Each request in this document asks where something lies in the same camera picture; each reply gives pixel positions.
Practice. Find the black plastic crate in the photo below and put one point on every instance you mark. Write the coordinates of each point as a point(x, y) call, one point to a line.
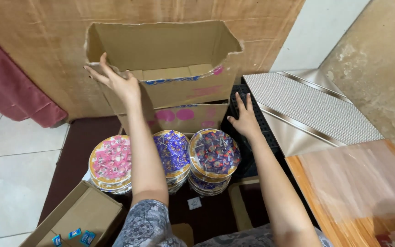
point(262, 130)

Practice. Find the red curtain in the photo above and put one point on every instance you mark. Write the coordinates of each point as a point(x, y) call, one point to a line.
point(9, 92)

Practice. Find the brown plywood board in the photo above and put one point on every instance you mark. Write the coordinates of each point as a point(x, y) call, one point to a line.
point(39, 48)

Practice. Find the stack of blue red candy discs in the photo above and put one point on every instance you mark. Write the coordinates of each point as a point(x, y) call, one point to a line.
point(214, 151)

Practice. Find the torn cardboard box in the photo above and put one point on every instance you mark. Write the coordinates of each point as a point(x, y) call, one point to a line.
point(183, 90)

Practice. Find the stack of pink candy discs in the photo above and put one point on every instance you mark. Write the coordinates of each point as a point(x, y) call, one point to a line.
point(110, 161)

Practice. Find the pink dotted cardboard box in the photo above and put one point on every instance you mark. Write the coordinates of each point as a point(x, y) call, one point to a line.
point(192, 117)

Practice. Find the small brown cardboard box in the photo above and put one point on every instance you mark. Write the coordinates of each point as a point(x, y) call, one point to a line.
point(87, 209)

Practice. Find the blue candy packet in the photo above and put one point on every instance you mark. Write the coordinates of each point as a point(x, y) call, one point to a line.
point(57, 240)
point(87, 238)
point(74, 233)

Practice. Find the wooden table with plastic cover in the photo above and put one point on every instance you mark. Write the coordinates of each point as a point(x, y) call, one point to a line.
point(355, 192)

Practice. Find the small white square wrapper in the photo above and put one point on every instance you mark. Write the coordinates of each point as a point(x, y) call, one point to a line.
point(194, 203)

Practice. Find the person's right hand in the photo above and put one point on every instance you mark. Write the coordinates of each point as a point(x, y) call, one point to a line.
point(247, 121)

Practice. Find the dark maroon floor mat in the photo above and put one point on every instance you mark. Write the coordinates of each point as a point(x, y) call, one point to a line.
point(81, 144)

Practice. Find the stainless steel perforated counter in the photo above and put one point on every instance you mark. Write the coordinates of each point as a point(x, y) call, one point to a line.
point(307, 109)

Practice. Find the person's left hand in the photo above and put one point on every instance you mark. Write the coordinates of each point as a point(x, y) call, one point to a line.
point(123, 87)

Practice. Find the grey patterned dress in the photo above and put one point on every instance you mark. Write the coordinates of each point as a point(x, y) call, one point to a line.
point(149, 226)

